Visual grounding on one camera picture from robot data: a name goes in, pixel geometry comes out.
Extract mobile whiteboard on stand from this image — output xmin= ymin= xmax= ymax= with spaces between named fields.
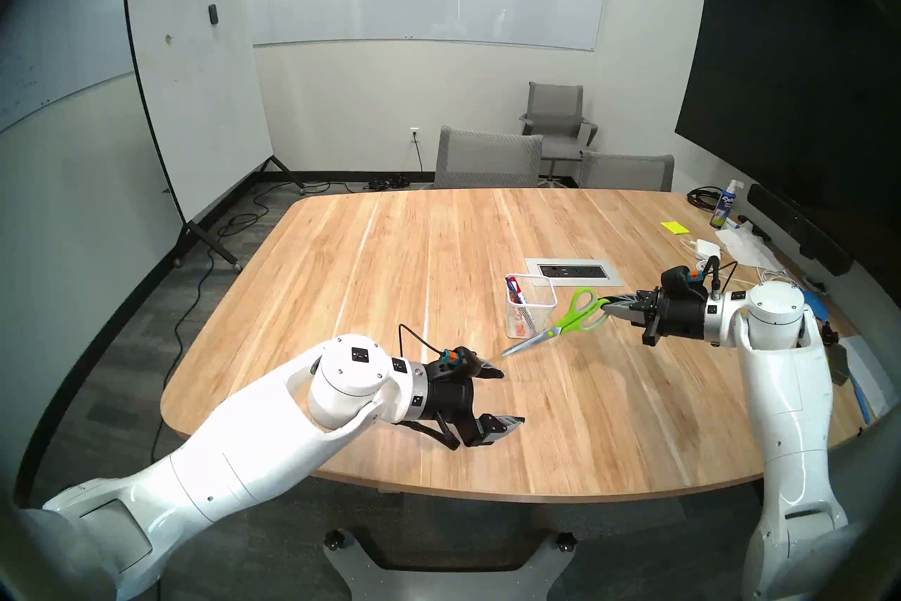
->
xmin=122 ymin=0 xmax=307 ymax=273

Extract green handled scissors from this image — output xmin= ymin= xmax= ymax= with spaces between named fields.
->
xmin=500 ymin=287 xmax=612 ymax=358

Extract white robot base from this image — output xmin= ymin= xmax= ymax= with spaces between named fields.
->
xmin=322 ymin=528 xmax=578 ymax=601

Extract white paper sheet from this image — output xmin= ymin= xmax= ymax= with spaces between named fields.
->
xmin=841 ymin=336 xmax=901 ymax=421

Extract silver table power outlet panel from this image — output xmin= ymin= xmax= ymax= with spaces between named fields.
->
xmin=525 ymin=258 xmax=624 ymax=288

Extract wall whiteboard with writing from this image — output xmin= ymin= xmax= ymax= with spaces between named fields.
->
xmin=0 ymin=0 xmax=215 ymax=136

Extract black video sound bar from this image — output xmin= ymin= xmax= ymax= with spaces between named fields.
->
xmin=746 ymin=183 xmax=854 ymax=276

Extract white crumpled tissue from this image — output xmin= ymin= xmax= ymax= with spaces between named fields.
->
xmin=714 ymin=226 xmax=786 ymax=271

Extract grey mesh table chair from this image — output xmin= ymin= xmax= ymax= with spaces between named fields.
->
xmin=434 ymin=126 xmax=544 ymax=190
xmin=579 ymin=151 xmax=675 ymax=192

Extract black camera cable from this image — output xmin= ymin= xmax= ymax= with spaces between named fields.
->
xmin=397 ymin=323 xmax=446 ymax=358
xmin=700 ymin=254 xmax=741 ymax=295

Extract black right camera cable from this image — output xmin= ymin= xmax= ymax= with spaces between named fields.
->
xmin=700 ymin=254 xmax=741 ymax=295

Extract black left gripper cable loop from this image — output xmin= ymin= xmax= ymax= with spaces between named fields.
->
xmin=393 ymin=417 xmax=462 ymax=452

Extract large black wall screen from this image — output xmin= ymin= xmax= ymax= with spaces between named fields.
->
xmin=674 ymin=0 xmax=901 ymax=234

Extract Expo cleaner spray bottle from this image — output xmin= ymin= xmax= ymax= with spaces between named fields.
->
xmin=710 ymin=179 xmax=743 ymax=229

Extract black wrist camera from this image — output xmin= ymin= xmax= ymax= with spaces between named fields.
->
xmin=439 ymin=345 xmax=486 ymax=377
xmin=661 ymin=264 xmax=705 ymax=298

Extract grey office chair with armrests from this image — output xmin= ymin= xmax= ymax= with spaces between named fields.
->
xmin=519 ymin=81 xmax=599 ymax=185

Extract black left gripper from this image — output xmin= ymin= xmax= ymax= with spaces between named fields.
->
xmin=421 ymin=362 xmax=527 ymax=452

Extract black floor cable bundle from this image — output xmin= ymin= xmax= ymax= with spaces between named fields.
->
xmin=363 ymin=175 xmax=430 ymax=192

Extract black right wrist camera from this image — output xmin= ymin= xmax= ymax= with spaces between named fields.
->
xmin=661 ymin=264 xmax=705 ymax=298

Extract black left camera cable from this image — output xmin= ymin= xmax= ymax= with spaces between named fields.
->
xmin=397 ymin=323 xmax=446 ymax=358

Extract blue pen beside paper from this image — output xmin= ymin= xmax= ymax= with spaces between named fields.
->
xmin=850 ymin=371 xmax=874 ymax=426

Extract white mesh pen holder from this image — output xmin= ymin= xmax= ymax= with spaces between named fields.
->
xmin=505 ymin=274 xmax=559 ymax=340

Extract red cap patterned marker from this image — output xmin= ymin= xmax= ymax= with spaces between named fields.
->
xmin=510 ymin=281 xmax=541 ymax=335

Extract white charger cable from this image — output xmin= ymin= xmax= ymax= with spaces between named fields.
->
xmin=679 ymin=239 xmax=810 ymax=298

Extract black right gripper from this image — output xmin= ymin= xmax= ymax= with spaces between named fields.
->
xmin=601 ymin=285 xmax=710 ymax=348

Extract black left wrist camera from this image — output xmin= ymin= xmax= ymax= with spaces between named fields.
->
xmin=439 ymin=345 xmax=486 ymax=377

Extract grey yellow eraser block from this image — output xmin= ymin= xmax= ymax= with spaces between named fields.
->
xmin=825 ymin=345 xmax=852 ymax=387

